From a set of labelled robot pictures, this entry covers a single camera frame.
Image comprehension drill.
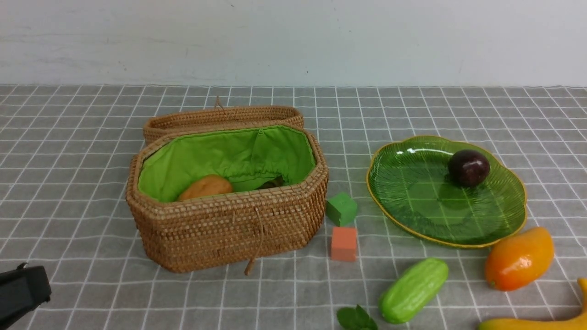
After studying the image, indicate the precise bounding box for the green foam cube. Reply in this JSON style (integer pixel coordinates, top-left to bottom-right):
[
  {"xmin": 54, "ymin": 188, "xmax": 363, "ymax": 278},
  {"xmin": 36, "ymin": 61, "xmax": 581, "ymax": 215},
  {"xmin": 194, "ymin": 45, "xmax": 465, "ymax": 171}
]
[{"xmin": 325, "ymin": 192, "xmax": 358, "ymax": 227}]

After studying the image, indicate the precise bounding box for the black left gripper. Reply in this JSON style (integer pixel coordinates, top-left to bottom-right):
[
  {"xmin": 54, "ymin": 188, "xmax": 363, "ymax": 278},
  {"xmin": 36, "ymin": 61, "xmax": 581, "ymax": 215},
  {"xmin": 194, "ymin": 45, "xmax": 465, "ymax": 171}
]
[{"xmin": 0, "ymin": 263, "xmax": 52, "ymax": 330}]

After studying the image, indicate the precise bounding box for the white radish with green leaves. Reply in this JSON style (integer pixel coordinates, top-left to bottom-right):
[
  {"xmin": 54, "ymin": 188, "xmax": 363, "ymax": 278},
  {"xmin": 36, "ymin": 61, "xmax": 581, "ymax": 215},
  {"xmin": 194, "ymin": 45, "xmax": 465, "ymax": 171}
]
[{"xmin": 336, "ymin": 305, "xmax": 379, "ymax": 330}]

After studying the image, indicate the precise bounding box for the yellow banana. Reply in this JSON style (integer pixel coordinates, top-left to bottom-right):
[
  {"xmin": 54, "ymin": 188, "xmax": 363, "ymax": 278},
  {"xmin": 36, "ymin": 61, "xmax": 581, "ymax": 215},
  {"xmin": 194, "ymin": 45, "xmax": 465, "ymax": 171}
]
[{"xmin": 477, "ymin": 277, "xmax": 587, "ymax": 330}]

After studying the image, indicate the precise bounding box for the orange yellow mango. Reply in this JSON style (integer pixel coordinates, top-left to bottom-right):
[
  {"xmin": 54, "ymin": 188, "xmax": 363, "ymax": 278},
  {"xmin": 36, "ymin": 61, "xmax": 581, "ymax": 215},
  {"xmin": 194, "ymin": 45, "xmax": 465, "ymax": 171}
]
[{"xmin": 485, "ymin": 227, "xmax": 555, "ymax": 291}]

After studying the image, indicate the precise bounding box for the orange foam cube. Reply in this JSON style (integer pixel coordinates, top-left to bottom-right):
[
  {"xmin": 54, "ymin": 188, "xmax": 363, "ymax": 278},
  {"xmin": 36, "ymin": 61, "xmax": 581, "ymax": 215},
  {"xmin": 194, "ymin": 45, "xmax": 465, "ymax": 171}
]
[{"xmin": 330, "ymin": 227, "xmax": 358, "ymax": 262}]

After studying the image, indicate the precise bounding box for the woven rattan basket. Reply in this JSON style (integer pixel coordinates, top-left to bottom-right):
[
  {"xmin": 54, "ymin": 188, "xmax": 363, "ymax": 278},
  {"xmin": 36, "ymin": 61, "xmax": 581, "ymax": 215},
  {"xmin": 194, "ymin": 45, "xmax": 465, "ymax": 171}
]
[{"xmin": 125, "ymin": 122, "xmax": 329, "ymax": 275}]

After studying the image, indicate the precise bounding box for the light green bitter gourd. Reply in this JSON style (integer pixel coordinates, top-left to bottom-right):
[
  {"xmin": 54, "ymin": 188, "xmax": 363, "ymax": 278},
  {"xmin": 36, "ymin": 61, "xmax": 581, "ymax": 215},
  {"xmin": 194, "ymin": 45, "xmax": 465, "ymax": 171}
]
[{"xmin": 379, "ymin": 258, "xmax": 449, "ymax": 324}]

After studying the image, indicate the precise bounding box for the green glass leaf plate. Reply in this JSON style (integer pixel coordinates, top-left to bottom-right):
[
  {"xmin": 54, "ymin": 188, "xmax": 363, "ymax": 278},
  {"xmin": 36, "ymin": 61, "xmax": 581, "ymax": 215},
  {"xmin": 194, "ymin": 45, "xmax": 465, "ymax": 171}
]
[{"xmin": 365, "ymin": 135, "xmax": 528, "ymax": 249}]

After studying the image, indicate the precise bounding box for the purple eggplant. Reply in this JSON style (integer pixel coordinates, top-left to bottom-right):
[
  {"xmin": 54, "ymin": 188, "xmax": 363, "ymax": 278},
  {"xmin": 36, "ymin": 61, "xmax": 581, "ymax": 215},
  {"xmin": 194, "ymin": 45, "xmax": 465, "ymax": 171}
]
[{"xmin": 256, "ymin": 176, "xmax": 284, "ymax": 190}]

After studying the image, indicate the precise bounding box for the woven rattan basket lid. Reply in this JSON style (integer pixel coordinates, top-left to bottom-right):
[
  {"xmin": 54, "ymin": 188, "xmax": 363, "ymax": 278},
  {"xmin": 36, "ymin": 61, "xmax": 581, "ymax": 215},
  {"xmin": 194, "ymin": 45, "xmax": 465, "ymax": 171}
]
[{"xmin": 142, "ymin": 98, "xmax": 305, "ymax": 144}]

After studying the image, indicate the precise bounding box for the brown potato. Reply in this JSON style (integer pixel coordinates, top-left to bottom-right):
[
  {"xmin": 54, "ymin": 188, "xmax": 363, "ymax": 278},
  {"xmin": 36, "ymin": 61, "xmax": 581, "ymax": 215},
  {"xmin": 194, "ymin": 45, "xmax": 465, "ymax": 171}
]
[{"xmin": 176, "ymin": 175, "xmax": 233, "ymax": 201}]

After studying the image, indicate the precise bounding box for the dark purple passion fruit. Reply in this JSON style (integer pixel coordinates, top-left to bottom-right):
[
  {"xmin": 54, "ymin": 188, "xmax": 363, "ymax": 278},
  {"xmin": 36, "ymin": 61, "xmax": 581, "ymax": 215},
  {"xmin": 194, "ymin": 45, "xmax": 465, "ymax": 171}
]
[{"xmin": 447, "ymin": 149, "xmax": 491, "ymax": 187}]

